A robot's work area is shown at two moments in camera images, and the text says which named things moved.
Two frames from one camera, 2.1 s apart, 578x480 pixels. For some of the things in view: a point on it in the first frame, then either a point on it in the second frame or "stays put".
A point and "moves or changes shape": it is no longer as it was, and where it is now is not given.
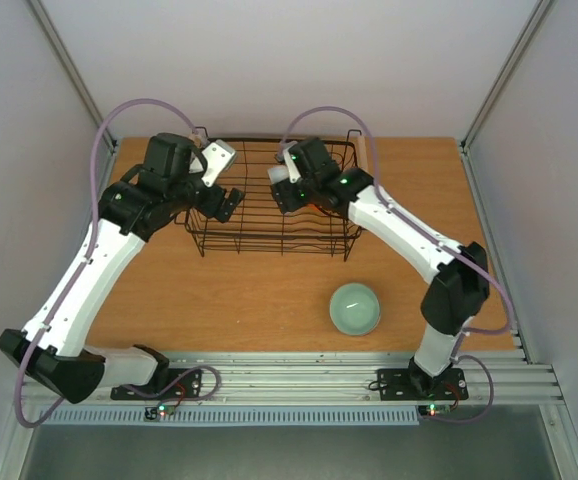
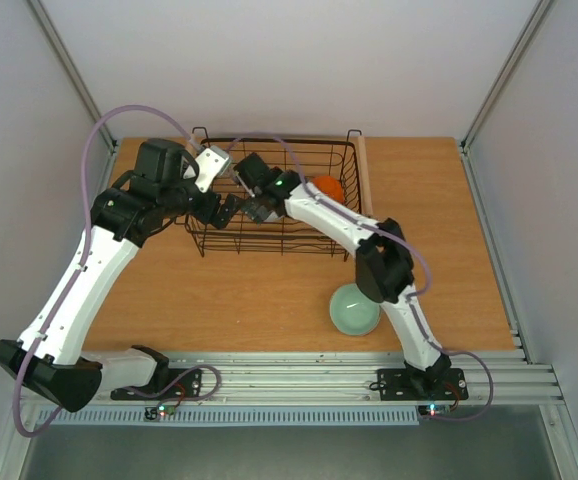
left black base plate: [173, 383] stays put
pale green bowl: [354, 309] stays put
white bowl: [278, 173] moves or changes shape
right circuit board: [436, 410] stays put
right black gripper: [286, 197] → [254, 210]
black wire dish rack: [257, 227] stays put
